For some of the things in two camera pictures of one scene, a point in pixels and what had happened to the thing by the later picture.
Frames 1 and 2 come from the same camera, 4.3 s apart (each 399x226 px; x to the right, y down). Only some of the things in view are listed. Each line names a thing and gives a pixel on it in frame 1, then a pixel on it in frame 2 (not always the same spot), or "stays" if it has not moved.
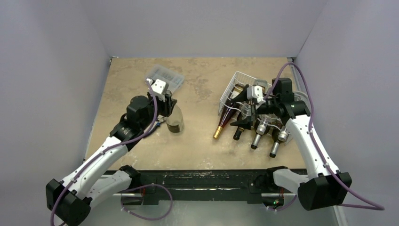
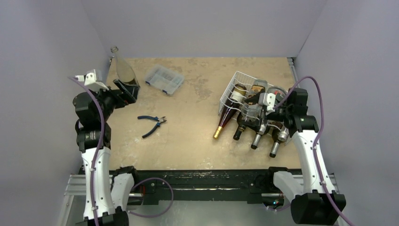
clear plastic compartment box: [174, 79] stays
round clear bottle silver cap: [261, 129] stays
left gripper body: [162, 107] to [118, 100]
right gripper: [258, 108] to [264, 115]
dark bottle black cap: [238, 132] stays
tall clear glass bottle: [175, 122] to [125, 74]
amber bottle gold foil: [229, 111] stays
